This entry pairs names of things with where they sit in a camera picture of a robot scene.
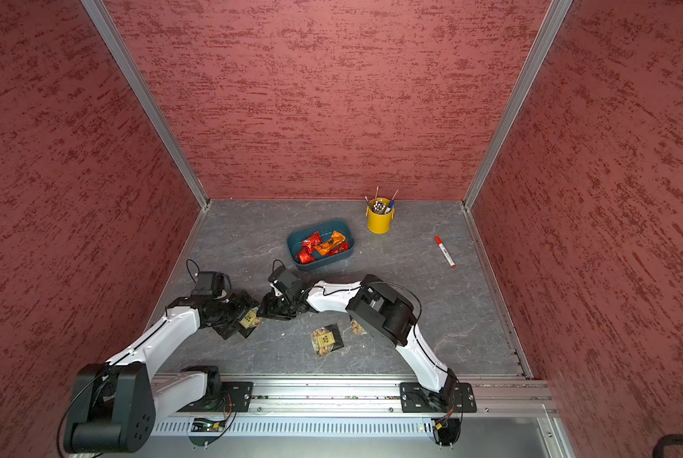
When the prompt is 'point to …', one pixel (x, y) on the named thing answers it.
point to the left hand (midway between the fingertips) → (251, 318)
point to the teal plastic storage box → (326, 231)
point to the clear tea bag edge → (250, 320)
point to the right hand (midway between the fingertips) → (263, 320)
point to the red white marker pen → (444, 252)
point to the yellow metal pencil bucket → (380, 214)
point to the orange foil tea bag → (327, 246)
